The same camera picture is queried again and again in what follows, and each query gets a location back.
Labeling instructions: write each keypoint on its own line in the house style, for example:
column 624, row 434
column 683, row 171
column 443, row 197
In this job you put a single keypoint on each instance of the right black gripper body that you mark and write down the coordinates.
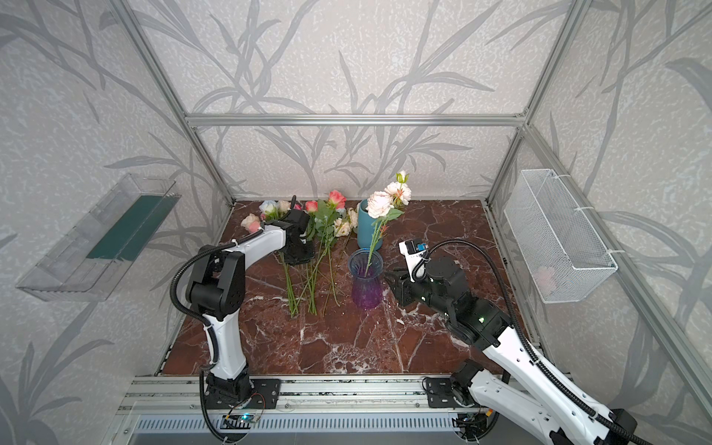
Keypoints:
column 399, row 286

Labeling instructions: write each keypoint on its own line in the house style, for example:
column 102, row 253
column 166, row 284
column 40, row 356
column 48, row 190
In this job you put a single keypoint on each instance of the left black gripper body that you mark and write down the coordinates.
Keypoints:
column 300, row 245

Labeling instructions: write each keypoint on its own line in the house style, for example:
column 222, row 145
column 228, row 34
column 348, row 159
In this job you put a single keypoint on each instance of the dark pink rose stem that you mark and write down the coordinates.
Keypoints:
column 332, row 222

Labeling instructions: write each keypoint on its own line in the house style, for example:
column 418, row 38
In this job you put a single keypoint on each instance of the blue white rose stem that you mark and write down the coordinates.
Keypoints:
column 274, row 210

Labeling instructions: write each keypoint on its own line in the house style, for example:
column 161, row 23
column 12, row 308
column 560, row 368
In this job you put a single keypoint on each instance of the pale pink peony flower stem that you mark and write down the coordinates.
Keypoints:
column 386, row 206

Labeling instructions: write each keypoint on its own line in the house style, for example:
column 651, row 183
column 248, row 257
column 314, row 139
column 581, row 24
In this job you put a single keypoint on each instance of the pink rose flower stem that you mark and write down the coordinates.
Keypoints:
column 311, row 207

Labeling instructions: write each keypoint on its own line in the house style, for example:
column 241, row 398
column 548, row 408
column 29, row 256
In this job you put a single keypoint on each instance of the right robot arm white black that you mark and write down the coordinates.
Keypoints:
column 547, row 405

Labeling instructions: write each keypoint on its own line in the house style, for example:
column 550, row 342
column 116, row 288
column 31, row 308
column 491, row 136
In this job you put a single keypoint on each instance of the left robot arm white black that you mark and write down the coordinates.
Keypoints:
column 211, row 287

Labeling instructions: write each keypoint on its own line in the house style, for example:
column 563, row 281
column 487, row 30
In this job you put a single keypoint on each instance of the purple blue glass vase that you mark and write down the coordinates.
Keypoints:
column 366, row 281

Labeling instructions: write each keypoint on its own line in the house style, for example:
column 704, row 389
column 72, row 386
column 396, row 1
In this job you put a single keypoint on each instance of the teal ceramic cylinder vase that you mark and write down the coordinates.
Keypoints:
column 366, row 226

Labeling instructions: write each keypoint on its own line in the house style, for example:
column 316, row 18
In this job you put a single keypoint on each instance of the pink white flower bunch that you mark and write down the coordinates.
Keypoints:
column 252, row 223

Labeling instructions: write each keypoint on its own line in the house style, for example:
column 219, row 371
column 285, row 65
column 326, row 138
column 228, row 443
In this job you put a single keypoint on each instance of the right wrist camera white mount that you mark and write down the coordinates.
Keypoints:
column 414, row 252

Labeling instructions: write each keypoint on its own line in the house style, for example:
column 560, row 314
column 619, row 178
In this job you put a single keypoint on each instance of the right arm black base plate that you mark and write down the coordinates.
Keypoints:
column 439, row 393

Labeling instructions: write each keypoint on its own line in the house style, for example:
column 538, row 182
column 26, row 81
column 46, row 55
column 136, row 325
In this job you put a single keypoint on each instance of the white wire mesh basket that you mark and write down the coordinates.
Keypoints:
column 565, row 255

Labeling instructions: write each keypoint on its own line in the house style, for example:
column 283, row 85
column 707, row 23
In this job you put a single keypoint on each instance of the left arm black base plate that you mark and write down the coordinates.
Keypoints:
column 264, row 394

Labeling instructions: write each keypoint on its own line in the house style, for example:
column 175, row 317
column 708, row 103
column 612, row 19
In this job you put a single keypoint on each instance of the horizontal aluminium frame bar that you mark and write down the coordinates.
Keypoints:
column 508, row 120

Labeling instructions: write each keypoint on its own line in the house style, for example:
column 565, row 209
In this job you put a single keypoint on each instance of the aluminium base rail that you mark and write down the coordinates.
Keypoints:
column 298, row 394

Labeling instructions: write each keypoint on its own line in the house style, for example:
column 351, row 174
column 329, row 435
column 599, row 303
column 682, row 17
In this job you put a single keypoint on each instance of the clear plastic wall shelf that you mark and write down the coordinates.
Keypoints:
column 88, row 263

